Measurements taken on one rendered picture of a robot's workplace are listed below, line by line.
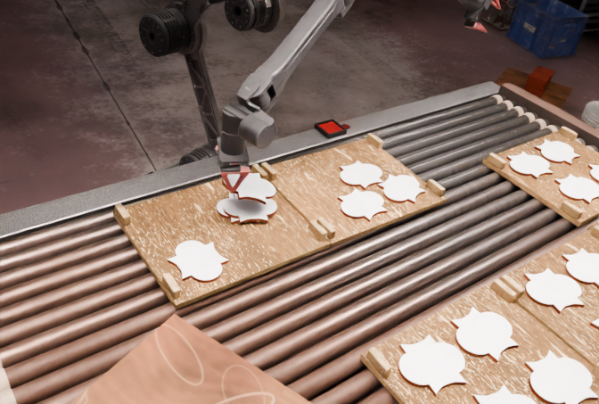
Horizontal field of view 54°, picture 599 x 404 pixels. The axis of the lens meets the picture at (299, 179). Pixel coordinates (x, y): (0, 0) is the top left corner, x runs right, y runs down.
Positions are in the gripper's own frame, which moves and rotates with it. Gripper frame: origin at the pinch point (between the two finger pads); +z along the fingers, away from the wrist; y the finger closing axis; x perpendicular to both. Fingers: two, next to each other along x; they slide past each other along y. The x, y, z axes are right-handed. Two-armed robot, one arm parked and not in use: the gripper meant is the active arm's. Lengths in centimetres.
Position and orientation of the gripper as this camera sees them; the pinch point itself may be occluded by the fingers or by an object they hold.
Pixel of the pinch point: (231, 180)
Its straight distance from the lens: 144.2
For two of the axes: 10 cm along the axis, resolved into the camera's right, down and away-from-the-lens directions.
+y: -2.1, -6.0, 7.7
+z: -1.2, 8.0, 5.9
